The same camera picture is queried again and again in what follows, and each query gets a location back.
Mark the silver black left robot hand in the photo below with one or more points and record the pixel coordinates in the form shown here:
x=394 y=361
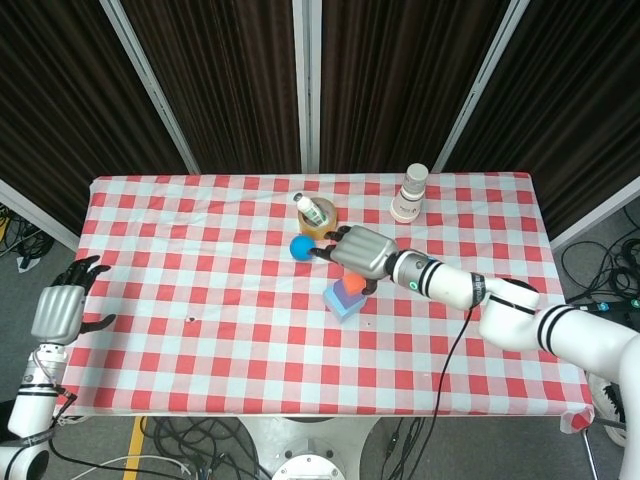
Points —
x=57 y=315

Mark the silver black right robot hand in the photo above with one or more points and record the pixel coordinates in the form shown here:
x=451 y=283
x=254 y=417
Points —
x=362 y=252

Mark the purple block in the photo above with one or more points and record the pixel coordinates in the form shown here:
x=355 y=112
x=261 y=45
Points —
x=341 y=296

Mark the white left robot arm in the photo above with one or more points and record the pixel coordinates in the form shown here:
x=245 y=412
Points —
x=30 y=410

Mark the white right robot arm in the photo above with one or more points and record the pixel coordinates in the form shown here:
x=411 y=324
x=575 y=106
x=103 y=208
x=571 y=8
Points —
x=510 y=315

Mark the white silver robot base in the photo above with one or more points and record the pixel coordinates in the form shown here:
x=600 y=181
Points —
x=310 y=450

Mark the amber packing tape roll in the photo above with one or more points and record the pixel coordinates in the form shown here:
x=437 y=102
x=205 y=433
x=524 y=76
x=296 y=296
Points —
x=328 y=226

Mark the light blue block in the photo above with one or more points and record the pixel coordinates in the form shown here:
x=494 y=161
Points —
x=341 y=311

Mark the blue ball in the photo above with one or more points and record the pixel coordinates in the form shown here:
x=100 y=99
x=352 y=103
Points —
x=300 y=248

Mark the small white green-label bottle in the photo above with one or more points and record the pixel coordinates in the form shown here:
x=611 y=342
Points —
x=310 y=210

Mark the grey upturned paper cup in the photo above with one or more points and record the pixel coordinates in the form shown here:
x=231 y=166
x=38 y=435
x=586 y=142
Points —
x=416 y=177

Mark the red white checkered tablecloth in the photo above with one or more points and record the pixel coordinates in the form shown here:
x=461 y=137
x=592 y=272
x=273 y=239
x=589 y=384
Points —
x=200 y=350

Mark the black power strip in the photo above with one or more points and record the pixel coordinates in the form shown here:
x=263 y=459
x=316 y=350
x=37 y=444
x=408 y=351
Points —
x=607 y=305

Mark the white black-laced shoe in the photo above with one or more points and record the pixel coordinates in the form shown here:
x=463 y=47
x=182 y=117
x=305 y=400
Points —
x=607 y=400

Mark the grey table leg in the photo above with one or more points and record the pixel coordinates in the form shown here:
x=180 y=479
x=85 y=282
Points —
x=591 y=457

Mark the white aluminium partition post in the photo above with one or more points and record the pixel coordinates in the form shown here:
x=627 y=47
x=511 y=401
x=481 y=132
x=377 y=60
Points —
x=150 y=85
x=306 y=85
x=595 y=212
x=477 y=85
x=35 y=212

